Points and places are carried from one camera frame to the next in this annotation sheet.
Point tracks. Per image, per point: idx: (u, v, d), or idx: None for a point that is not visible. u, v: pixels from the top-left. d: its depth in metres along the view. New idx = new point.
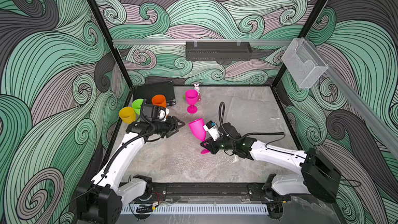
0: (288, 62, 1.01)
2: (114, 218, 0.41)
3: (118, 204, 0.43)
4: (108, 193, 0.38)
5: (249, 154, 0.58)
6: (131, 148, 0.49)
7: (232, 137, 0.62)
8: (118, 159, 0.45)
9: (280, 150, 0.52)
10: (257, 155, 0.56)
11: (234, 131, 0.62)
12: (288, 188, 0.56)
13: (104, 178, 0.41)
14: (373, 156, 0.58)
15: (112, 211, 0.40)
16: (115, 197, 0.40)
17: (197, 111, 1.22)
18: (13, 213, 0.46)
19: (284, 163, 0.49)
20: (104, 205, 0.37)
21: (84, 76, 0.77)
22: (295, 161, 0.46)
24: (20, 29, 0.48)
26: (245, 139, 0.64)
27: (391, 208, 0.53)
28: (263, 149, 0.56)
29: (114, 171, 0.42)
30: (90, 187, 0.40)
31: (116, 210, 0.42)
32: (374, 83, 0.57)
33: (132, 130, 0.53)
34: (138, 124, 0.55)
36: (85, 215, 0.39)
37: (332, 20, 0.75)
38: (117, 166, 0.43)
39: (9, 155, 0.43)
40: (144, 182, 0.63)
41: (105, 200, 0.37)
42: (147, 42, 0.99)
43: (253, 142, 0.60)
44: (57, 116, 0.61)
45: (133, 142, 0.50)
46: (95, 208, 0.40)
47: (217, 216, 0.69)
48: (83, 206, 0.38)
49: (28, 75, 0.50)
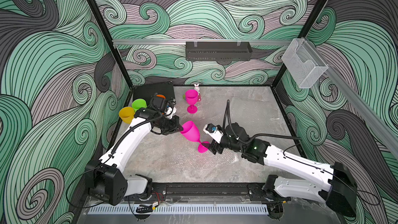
0: (288, 61, 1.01)
2: (118, 197, 0.43)
3: (123, 184, 0.44)
4: (113, 173, 0.39)
5: (260, 158, 0.53)
6: (137, 132, 0.49)
7: (242, 140, 0.55)
8: (127, 139, 0.47)
9: (301, 160, 0.47)
10: (272, 163, 0.51)
11: (244, 132, 0.55)
12: (293, 193, 0.56)
13: (112, 158, 0.42)
14: (373, 156, 0.58)
15: (117, 191, 0.42)
16: (120, 178, 0.41)
17: (197, 111, 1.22)
18: (13, 213, 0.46)
19: (306, 176, 0.46)
20: (110, 183, 0.38)
21: (84, 76, 0.77)
22: (322, 177, 0.42)
24: (20, 29, 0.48)
26: (255, 141, 0.58)
27: (391, 208, 0.53)
28: (280, 156, 0.50)
29: (121, 153, 0.43)
30: (99, 165, 0.41)
31: (119, 191, 0.43)
32: (374, 83, 0.57)
33: (140, 116, 0.53)
34: (145, 110, 0.56)
36: (93, 191, 0.41)
37: (332, 20, 0.75)
38: (123, 148, 0.44)
39: (8, 155, 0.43)
40: (146, 180, 0.64)
41: (111, 179, 0.38)
42: (147, 42, 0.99)
43: (267, 148, 0.54)
44: (57, 116, 0.61)
45: (140, 127, 0.50)
46: (101, 186, 0.42)
47: (217, 216, 0.69)
48: (91, 182, 0.40)
49: (28, 75, 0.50)
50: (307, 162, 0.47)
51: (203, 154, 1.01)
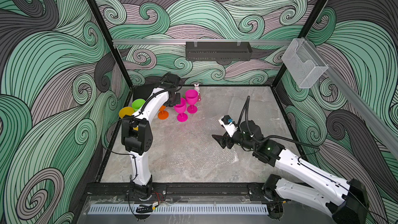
0: (288, 62, 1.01)
2: (147, 145, 0.53)
3: (151, 136, 0.55)
4: (145, 124, 0.49)
5: (271, 159, 0.52)
6: (159, 99, 0.59)
7: (256, 138, 0.54)
8: (152, 101, 0.57)
9: (315, 169, 0.47)
10: (283, 167, 0.51)
11: (258, 131, 0.53)
12: (295, 197, 0.56)
13: (141, 114, 0.52)
14: (373, 156, 0.58)
15: (146, 141, 0.52)
16: (148, 131, 0.52)
17: (197, 111, 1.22)
18: (14, 213, 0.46)
19: (316, 186, 0.45)
20: (142, 132, 0.50)
21: (84, 76, 0.77)
22: (336, 190, 0.41)
24: (20, 29, 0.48)
26: (269, 142, 0.57)
27: (391, 209, 0.53)
28: (294, 162, 0.49)
29: (148, 111, 0.54)
30: (131, 118, 0.52)
31: (148, 141, 0.54)
32: (374, 83, 0.57)
33: (159, 88, 0.63)
34: (163, 83, 0.65)
36: (127, 140, 0.52)
37: (332, 20, 0.75)
38: (150, 107, 0.55)
39: (9, 155, 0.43)
40: (149, 176, 0.66)
41: (143, 129, 0.49)
42: (147, 42, 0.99)
43: (281, 151, 0.53)
44: (57, 116, 0.61)
45: (160, 95, 0.60)
46: (133, 137, 0.52)
47: (217, 216, 0.69)
48: (126, 132, 0.51)
49: (28, 75, 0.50)
50: (321, 172, 0.45)
51: (203, 154, 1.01)
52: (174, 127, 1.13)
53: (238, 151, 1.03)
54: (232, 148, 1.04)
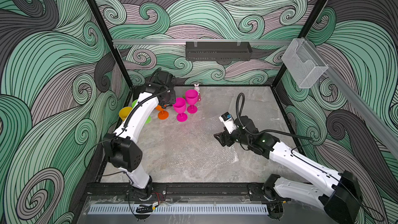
0: (287, 61, 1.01)
2: (136, 162, 0.48)
3: (138, 152, 0.48)
4: (128, 143, 0.42)
5: (266, 151, 0.53)
6: (146, 107, 0.51)
7: (250, 131, 0.57)
8: (137, 113, 0.49)
9: (308, 160, 0.47)
10: (276, 158, 0.52)
11: (252, 125, 0.57)
12: (292, 194, 0.56)
13: (125, 130, 0.45)
14: (373, 156, 0.58)
15: (134, 158, 0.47)
16: (135, 148, 0.46)
17: (197, 111, 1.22)
18: (13, 213, 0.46)
19: (308, 178, 0.46)
20: (127, 151, 0.42)
21: (84, 76, 0.77)
22: (327, 180, 0.42)
24: (20, 29, 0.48)
26: (264, 135, 0.58)
27: (391, 208, 0.53)
28: (287, 153, 0.50)
29: (133, 125, 0.46)
30: (114, 137, 0.45)
31: (136, 158, 0.48)
32: (374, 83, 0.57)
33: (146, 92, 0.54)
34: (151, 85, 0.56)
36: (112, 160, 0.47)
37: (332, 20, 0.75)
38: (134, 121, 0.47)
39: (9, 155, 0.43)
40: (147, 177, 0.65)
41: (127, 149, 0.42)
42: (147, 42, 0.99)
43: (275, 143, 0.54)
44: (57, 116, 0.61)
45: (148, 101, 0.52)
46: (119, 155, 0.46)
47: (217, 216, 0.69)
48: (110, 153, 0.45)
49: (28, 75, 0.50)
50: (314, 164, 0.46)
51: (203, 154, 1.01)
52: (174, 127, 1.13)
53: (238, 151, 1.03)
54: (232, 148, 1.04)
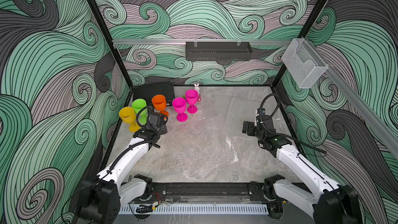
0: (288, 62, 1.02)
2: (110, 218, 0.41)
3: (116, 204, 0.42)
4: (110, 188, 0.39)
5: (275, 149, 0.57)
6: (136, 152, 0.51)
7: (266, 128, 0.62)
8: (125, 156, 0.48)
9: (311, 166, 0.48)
10: (282, 156, 0.55)
11: (270, 123, 0.62)
12: (287, 193, 0.57)
13: (110, 173, 0.43)
14: (373, 157, 0.58)
15: (110, 211, 0.40)
16: (115, 195, 0.41)
17: (197, 111, 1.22)
18: (13, 213, 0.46)
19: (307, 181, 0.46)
20: (106, 199, 0.38)
21: (84, 76, 0.77)
22: (320, 184, 0.43)
24: (20, 29, 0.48)
26: (279, 136, 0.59)
27: (391, 208, 0.53)
28: (292, 153, 0.53)
29: (119, 169, 0.45)
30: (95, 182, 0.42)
31: (113, 210, 0.42)
32: (374, 83, 0.57)
33: (138, 136, 0.57)
34: (144, 131, 0.60)
36: (83, 213, 0.40)
37: (332, 19, 0.75)
38: (122, 164, 0.46)
39: (9, 155, 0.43)
40: (144, 182, 0.63)
41: (108, 195, 0.38)
42: (147, 42, 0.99)
43: (286, 144, 0.57)
44: (57, 116, 0.61)
45: (139, 145, 0.53)
46: (93, 207, 0.40)
47: (217, 216, 0.69)
48: (84, 201, 0.39)
49: (28, 75, 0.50)
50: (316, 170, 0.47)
51: (203, 154, 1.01)
52: (174, 127, 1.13)
53: (238, 151, 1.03)
54: (232, 148, 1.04)
